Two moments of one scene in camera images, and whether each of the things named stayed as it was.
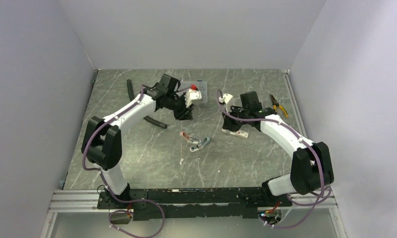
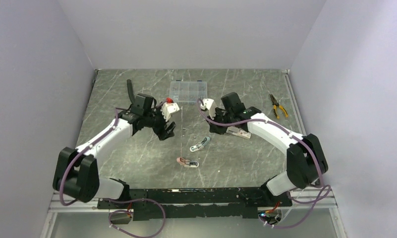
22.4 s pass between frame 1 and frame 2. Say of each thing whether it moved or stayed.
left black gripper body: moved
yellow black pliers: stayed
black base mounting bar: stayed
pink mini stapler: moved
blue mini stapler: stayed
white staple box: stayed
